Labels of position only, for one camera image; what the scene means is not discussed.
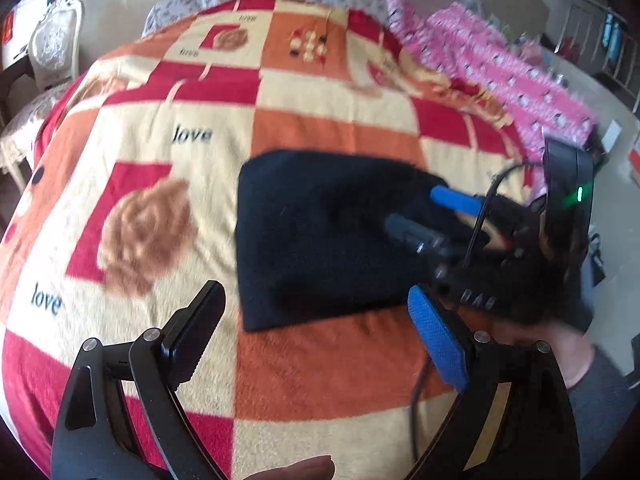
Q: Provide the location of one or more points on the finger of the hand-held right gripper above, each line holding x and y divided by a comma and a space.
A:
415, 235
457, 201

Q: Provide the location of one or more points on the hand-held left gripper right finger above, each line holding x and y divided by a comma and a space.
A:
437, 335

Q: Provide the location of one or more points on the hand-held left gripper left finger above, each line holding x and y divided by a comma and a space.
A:
195, 330

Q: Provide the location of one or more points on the black pants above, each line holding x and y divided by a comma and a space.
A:
310, 240

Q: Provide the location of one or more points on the person's right forearm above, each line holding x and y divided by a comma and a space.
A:
605, 410

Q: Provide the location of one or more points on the person's left hand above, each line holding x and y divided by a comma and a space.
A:
295, 470

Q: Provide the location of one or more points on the orange red checkered printed blanket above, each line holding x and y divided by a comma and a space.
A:
325, 400

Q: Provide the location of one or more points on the pink penguin print quilt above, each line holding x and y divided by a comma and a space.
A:
500, 60

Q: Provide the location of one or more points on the metal railing rack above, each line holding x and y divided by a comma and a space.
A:
610, 45

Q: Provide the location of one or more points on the white ornate chair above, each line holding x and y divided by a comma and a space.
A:
25, 120
52, 40

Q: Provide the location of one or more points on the dark wooden desk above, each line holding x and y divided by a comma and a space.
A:
12, 85

